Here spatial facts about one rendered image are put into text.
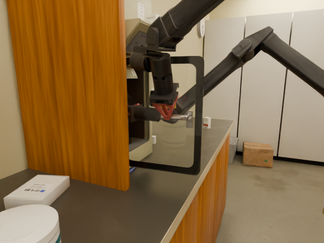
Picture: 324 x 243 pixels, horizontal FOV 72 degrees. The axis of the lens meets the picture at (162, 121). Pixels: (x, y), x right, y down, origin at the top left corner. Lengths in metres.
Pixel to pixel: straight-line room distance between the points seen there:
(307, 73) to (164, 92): 0.48
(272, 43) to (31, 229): 0.85
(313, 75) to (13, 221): 0.88
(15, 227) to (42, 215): 0.04
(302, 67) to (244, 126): 3.04
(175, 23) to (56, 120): 0.58
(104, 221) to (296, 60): 0.78
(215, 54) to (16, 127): 3.25
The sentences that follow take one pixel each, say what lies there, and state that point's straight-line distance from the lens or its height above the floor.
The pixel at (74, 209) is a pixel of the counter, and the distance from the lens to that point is 0.76.
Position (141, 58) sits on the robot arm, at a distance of 0.65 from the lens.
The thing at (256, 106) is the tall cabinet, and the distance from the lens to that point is 3.82.
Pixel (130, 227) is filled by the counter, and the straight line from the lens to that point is 0.65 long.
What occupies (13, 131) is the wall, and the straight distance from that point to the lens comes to 1.11.
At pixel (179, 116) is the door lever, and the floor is 1.20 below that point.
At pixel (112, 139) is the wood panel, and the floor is 1.12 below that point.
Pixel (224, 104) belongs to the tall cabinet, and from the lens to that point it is 3.85.
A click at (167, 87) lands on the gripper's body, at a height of 1.30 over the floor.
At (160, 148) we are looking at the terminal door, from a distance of 0.80.
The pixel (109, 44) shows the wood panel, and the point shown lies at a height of 1.42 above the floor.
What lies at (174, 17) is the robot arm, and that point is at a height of 1.46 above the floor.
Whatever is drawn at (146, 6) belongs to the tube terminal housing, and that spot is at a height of 1.63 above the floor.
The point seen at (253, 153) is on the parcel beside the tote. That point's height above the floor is 0.20.
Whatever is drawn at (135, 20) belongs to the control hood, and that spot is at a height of 1.50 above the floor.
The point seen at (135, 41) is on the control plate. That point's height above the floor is 1.45.
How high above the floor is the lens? 1.33
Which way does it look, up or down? 12 degrees down
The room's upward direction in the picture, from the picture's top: straight up
